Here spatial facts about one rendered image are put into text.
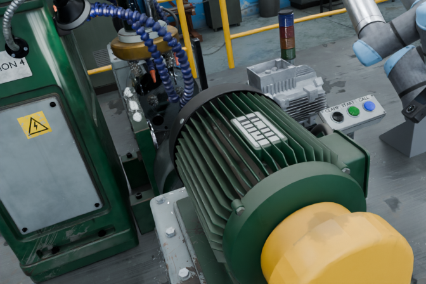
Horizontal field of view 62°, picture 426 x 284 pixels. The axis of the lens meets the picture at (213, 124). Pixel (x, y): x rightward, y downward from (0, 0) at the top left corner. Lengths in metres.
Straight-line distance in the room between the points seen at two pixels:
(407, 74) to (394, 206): 0.45
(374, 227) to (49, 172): 0.74
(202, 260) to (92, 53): 3.80
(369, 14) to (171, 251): 0.79
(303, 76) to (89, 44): 3.29
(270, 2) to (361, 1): 5.12
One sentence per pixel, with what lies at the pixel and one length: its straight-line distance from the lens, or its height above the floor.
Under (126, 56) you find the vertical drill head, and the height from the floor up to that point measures 1.31.
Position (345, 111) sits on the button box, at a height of 1.07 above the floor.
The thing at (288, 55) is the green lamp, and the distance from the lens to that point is 1.48.
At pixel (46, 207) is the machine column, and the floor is 1.04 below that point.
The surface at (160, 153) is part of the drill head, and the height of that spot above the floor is 1.12.
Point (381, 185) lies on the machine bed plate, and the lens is 1.19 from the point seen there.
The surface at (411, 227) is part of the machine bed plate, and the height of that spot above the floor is 0.80.
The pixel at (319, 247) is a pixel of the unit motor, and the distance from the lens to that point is 0.29.
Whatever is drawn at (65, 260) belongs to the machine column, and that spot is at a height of 0.85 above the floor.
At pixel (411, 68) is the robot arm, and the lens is 1.34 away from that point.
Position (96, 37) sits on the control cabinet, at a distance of 4.16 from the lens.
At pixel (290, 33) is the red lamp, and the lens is 1.45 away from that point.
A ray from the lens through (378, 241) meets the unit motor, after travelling 0.30.
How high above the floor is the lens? 1.57
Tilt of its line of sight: 30 degrees down
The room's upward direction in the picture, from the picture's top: 11 degrees counter-clockwise
